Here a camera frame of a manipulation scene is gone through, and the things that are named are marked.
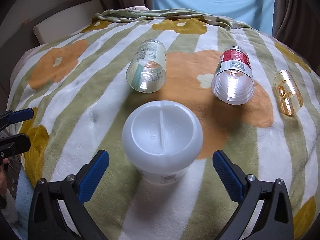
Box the white blue-label plastic cup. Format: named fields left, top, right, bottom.
left=121, top=100, right=203, bottom=184

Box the clear orange-print plastic cup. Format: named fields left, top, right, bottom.
left=273, top=69, right=304, bottom=115

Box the clear red-label plastic cup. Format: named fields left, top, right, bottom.
left=212, top=46, right=254, bottom=105

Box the clear green-label plastic cup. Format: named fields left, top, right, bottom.
left=126, top=39, right=167, bottom=93

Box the light blue cartoon towel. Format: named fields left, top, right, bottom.
left=9, top=167, right=34, bottom=239

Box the striped floral fleece blanket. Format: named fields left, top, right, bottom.
left=6, top=8, right=320, bottom=240

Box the white headboard cushion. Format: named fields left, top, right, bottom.
left=33, top=10, right=96, bottom=44

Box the grey bed headboard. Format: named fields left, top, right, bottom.
left=0, top=0, right=101, bottom=91

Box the right brown curtain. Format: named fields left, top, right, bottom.
left=272, top=0, right=319, bottom=71

